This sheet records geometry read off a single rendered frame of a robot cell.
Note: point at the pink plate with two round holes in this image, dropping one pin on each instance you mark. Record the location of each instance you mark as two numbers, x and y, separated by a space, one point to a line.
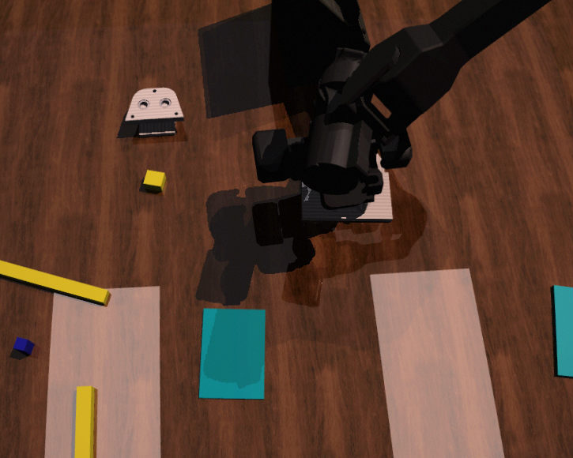
155 112

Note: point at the small blue cube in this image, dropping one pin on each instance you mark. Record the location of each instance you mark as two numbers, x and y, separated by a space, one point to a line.
23 346

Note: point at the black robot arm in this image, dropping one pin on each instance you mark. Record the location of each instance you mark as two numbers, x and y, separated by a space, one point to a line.
409 72

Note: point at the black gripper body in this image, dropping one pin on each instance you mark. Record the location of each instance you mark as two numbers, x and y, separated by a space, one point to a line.
277 161

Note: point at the teal rectangular plate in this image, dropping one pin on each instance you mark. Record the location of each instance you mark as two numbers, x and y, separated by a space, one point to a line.
233 354

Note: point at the yellow flat bar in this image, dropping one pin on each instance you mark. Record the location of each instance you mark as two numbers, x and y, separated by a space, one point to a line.
52 282

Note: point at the pink rectangular plate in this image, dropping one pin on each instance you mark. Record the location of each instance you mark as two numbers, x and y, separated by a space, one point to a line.
380 210

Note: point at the teal rectangular block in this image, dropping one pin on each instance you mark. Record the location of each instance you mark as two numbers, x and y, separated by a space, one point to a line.
563 324

